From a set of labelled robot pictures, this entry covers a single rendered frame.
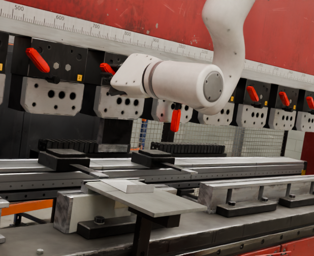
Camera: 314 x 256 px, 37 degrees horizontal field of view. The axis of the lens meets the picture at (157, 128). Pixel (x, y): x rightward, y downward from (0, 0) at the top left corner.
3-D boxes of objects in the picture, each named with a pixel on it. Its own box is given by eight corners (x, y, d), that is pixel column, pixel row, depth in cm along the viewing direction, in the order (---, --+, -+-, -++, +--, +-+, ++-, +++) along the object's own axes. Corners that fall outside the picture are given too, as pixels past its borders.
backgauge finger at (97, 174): (85, 183, 126) (87, 165, 126) (37, 163, 145) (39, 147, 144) (119, 182, 135) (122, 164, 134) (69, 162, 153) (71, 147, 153)
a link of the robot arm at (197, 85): (186, 71, 103) (159, 54, 97) (234, 76, 94) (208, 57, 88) (174, 106, 102) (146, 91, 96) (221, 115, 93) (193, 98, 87)
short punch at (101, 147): (99, 152, 123) (104, 116, 122) (95, 151, 124) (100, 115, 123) (128, 152, 130) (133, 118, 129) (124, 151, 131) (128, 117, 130)
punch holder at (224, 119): (201, 124, 144) (210, 71, 142) (181, 120, 150) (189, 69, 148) (231, 126, 154) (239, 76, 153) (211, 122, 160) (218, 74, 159)
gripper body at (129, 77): (163, 50, 100) (129, 48, 108) (136, 85, 97) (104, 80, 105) (179, 74, 105) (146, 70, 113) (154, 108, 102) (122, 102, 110)
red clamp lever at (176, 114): (175, 132, 130) (180, 97, 130) (165, 130, 133) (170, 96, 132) (180, 132, 132) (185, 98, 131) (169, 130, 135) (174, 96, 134)
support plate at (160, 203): (154, 217, 102) (154, 213, 101) (84, 187, 120) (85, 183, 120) (207, 210, 114) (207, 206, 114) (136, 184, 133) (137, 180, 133)
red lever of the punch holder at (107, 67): (108, 61, 110) (130, 88, 117) (98, 60, 113) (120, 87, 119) (103, 67, 110) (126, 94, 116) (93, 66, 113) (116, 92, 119)
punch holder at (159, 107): (155, 121, 130) (163, 62, 128) (135, 117, 136) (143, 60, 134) (190, 124, 140) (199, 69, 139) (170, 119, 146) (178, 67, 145)
